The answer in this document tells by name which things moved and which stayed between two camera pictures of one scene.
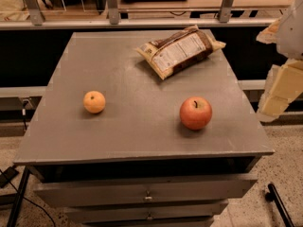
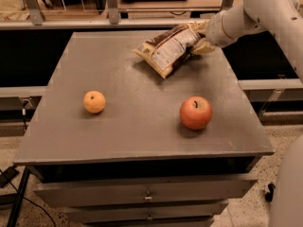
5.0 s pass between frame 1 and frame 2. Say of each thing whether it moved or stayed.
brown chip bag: moved
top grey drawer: stayed
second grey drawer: stayed
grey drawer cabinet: stayed
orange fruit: stayed
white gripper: moved
